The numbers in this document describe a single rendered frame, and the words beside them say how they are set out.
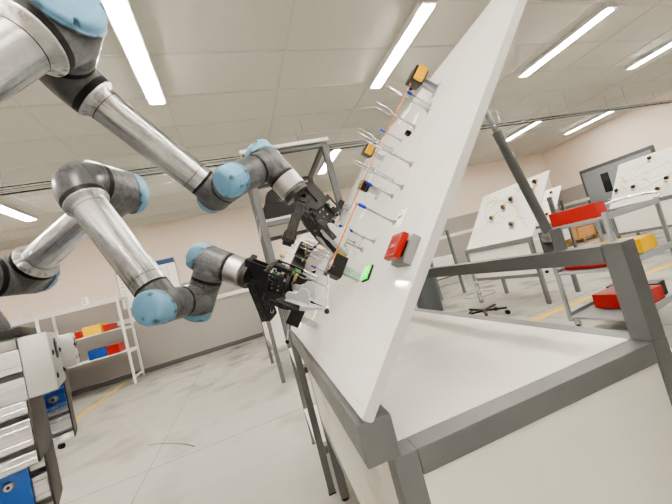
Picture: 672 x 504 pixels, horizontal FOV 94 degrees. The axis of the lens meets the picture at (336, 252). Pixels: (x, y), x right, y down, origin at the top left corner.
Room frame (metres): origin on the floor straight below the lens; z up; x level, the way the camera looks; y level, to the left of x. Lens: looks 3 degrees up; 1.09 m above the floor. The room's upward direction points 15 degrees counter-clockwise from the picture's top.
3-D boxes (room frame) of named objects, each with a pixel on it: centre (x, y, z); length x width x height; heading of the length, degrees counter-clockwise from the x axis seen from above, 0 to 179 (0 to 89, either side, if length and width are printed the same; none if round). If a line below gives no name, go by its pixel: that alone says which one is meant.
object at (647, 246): (2.79, -2.37, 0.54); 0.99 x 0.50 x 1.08; 114
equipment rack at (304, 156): (2.00, 0.19, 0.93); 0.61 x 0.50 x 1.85; 15
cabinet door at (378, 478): (0.79, 0.07, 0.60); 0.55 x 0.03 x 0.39; 15
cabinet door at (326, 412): (1.32, 0.21, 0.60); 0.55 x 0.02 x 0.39; 15
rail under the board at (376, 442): (1.05, 0.16, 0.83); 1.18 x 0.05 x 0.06; 15
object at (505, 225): (4.64, -2.53, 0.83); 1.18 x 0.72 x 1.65; 20
